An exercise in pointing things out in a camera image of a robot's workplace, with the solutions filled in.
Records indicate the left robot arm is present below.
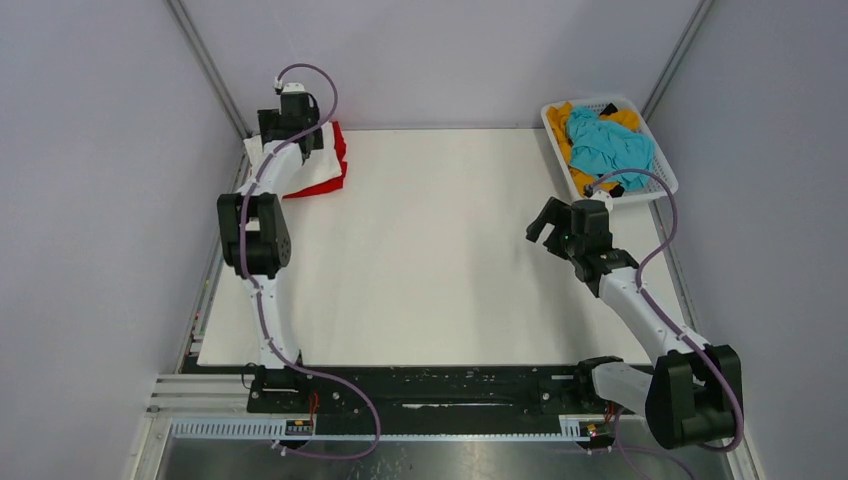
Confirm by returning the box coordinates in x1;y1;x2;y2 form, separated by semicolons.
216;84;323;415

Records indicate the white slotted cable duct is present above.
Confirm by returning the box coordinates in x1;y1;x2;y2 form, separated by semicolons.
171;415;593;442

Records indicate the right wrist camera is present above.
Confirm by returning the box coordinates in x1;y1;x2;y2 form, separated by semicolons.
586;189;615;212

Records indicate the orange t-shirt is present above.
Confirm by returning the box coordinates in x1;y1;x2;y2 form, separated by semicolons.
546;102;624;194

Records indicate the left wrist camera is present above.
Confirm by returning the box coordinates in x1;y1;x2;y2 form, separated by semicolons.
273;79;307;95

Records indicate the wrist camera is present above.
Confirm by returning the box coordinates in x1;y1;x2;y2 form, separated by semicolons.
273;79;307;95
586;189;615;212

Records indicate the white t-shirt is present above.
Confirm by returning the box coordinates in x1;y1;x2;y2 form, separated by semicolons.
257;122;343;198

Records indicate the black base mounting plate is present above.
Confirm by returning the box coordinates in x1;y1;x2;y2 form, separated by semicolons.
246;365;608;437

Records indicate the white plastic basket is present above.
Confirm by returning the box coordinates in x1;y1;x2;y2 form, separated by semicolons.
540;95;678;206

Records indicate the folded red t-shirt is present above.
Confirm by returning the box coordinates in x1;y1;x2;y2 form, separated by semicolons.
282;121;348;199

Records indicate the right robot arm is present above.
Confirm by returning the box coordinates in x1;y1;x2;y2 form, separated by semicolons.
526;197;744;451

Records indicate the teal t-shirt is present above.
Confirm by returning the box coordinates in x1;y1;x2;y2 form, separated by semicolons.
565;106;655;179

